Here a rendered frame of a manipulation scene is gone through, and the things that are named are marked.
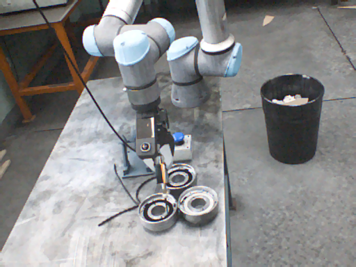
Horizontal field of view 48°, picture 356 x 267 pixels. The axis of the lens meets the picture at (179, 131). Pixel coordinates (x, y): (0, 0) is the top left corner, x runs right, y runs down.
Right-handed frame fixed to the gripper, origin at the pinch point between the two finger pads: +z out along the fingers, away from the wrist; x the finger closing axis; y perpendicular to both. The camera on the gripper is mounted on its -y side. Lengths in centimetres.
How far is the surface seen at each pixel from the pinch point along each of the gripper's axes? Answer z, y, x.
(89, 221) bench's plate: 13.3, -2.8, 22.7
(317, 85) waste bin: 53, 117, -70
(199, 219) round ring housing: 10.8, -8.5, -8.1
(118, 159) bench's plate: 13.3, 23.0, 18.0
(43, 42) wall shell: 66, 286, 144
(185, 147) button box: 8.8, 18.9, -4.7
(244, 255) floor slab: 93, 41, -19
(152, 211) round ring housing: 11.2, -3.5, 4.4
